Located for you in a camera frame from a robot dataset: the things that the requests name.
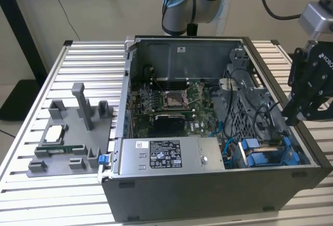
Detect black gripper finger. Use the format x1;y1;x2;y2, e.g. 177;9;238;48
282;47;317;127
298;75;333;123

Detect hard disk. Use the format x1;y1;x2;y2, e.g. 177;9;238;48
239;135;293;159
244;149;304;168

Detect grey metal disk bay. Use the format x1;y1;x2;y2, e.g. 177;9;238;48
212;48;313;170

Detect green motherboard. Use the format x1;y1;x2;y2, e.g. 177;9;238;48
130;80;224;138

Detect metal socket cover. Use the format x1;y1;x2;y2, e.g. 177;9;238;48
186;83;207;104

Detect CPU socket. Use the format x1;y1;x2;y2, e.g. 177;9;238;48
162;89;189;110

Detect black RAM slots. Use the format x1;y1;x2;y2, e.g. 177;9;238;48
150;77;188;89

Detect thin metal locking lever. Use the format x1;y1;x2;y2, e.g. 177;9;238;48
152;78;166;93

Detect black graphics card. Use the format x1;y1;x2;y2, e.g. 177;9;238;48
153;113;187;136

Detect black open PC case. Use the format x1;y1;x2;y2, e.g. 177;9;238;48
97;35;333;223

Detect silver power supply box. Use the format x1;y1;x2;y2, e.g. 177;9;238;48
118;137;226;175

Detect grey parts rack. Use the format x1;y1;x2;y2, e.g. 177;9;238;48
27;82;114;179

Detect green RAM stick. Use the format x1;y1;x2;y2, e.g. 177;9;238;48
38;144;88;153

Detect silver CPU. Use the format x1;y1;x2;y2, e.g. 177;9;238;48
44;125;66;142

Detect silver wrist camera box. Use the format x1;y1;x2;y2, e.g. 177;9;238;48
297;0;333;39

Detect blue data wire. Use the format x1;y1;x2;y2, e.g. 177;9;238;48
211;128;237;163

